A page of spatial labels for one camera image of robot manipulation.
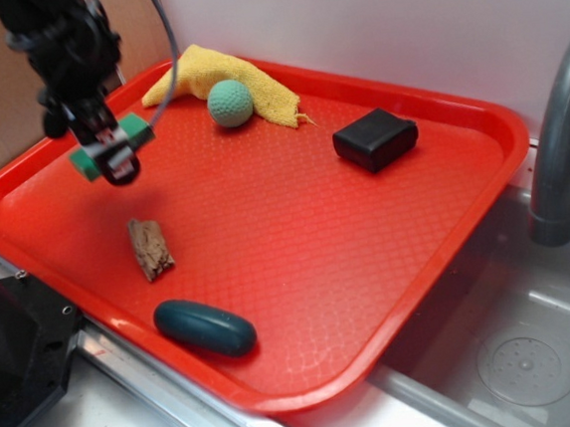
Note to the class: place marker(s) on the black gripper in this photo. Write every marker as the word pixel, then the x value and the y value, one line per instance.
pixel 73 50

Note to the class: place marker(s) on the green rectangular block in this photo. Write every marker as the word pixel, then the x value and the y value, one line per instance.
pixel 139 130

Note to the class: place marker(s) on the brown wood piece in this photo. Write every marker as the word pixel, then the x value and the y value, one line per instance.
pixel 149 247

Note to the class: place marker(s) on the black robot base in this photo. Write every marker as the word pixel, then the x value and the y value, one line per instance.
pixel 38 335

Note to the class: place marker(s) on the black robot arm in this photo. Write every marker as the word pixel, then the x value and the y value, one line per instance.
pixel 71 47

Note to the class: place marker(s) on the yellow cloth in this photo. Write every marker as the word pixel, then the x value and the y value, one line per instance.
pixel 199 69

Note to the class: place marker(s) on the green dimpled ball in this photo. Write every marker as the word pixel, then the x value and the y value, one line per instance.
pixel 230 104

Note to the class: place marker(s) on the red plastic tray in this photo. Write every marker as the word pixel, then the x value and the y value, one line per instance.
pixel 324 258

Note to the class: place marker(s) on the dark teal oval object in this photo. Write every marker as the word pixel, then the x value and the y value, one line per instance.
pixel 206 327

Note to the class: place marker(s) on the black rectangular box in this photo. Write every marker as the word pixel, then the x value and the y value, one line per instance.
pixel 375 140

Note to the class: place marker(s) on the grey faucet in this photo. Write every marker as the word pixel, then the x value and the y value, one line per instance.
pixel 549 210

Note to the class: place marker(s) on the grey sink basin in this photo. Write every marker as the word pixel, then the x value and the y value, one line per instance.
pixel 489 345

